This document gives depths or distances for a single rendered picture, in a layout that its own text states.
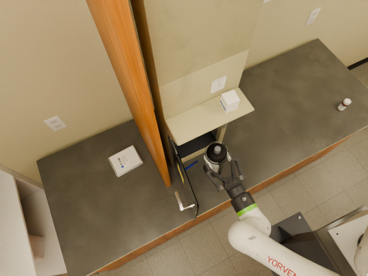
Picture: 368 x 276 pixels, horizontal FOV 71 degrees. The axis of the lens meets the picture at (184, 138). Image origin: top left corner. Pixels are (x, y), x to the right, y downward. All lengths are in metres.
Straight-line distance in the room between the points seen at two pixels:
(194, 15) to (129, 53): 0.21
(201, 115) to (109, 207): 0.78
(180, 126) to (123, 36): 0.52
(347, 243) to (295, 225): 0.99
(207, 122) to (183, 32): 0.38
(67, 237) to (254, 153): 1.11
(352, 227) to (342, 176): 1.33
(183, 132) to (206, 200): 0.60
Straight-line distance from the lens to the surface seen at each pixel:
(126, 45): 0.50
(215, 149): 1.12
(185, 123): 0.94
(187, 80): 0.82
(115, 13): 0.45
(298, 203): 2.57
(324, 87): 1.94
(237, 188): 1.13
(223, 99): 0.94
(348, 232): 1.55
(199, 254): 2.34
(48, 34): 1.11
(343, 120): 1.86
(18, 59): 1.17
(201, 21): 0.69
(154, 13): 0.60
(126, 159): 1.49
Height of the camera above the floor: 2.34
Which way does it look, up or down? 65 degrees down
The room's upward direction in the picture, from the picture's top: 2 degrees counter-clockwise
